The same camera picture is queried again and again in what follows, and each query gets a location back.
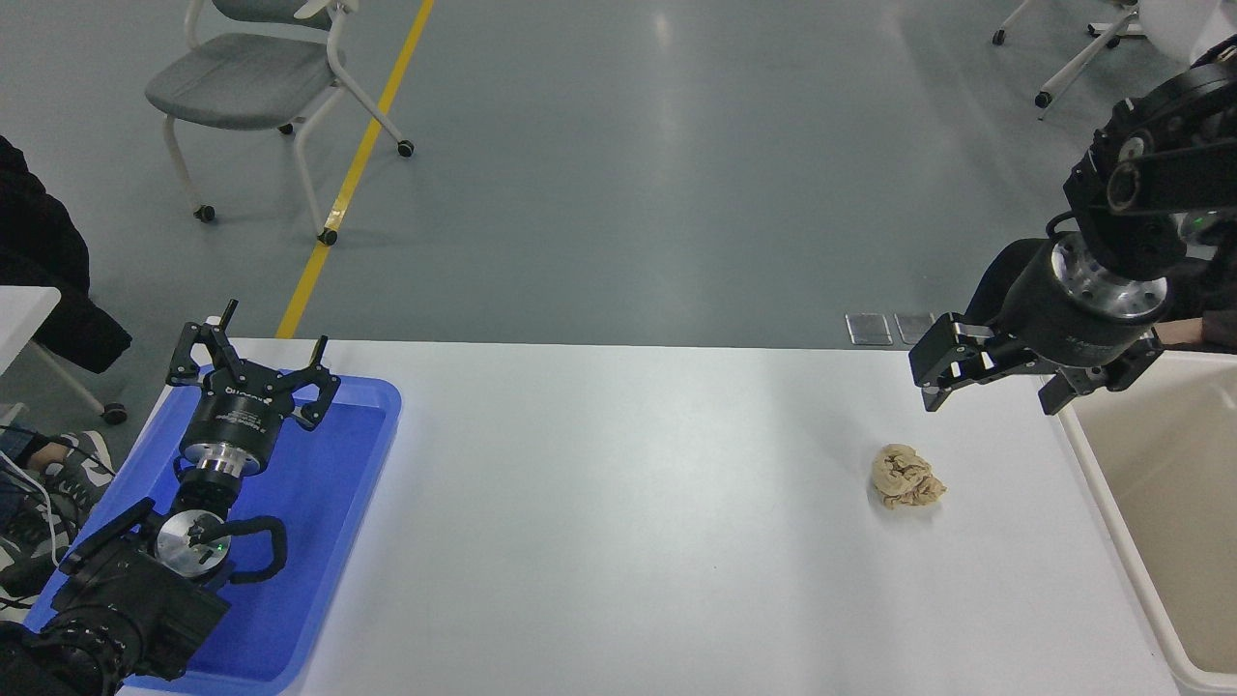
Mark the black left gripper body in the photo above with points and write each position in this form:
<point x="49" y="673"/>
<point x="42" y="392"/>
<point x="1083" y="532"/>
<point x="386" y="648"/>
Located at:
<point x="237" y="411"/>

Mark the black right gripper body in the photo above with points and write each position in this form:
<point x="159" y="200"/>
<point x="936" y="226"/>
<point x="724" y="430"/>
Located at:
<point x="1053" y="319"/>

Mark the tan paper ball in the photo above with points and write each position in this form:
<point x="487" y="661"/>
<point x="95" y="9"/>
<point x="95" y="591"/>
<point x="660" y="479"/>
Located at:
<point x="906" y="478"/>

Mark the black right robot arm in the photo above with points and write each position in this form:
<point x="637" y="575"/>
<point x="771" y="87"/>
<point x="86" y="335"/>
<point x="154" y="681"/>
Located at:
<point x="1150" y="184"/>

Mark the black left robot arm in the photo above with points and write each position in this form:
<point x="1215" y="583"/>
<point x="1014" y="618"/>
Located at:
<point x="116" y="599"/>

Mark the person's hand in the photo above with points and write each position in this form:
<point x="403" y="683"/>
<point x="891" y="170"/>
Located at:
<point x="1184" y="333"/>

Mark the silver floor plate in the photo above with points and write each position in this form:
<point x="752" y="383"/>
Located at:
<point x="869" y="330"/>
<point x="913" y="326"/>

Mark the person in black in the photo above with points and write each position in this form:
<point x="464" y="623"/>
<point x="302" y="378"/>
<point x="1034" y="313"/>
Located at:
<point x="995" y="280"/>

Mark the blue plastic tray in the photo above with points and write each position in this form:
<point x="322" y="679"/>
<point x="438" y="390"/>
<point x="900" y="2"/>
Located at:
<point x="319" y="503"/>

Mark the large pale bin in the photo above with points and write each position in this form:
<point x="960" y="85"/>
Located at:
<point x="1179" y="503"/>

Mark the small white table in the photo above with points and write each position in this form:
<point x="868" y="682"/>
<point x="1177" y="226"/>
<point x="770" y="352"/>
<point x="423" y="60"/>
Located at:
<point x="24" y="319"/>

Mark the person in dark coat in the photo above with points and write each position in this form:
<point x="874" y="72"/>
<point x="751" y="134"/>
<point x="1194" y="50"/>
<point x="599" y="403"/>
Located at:
<point x="39" y="242"/>

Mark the white wheeled furniture base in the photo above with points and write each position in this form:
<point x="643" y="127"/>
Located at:
<point x="1082" y="63"/>

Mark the grey wheeled chair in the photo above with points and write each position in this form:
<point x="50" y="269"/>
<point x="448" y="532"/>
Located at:
<point x="242" y="82"/>

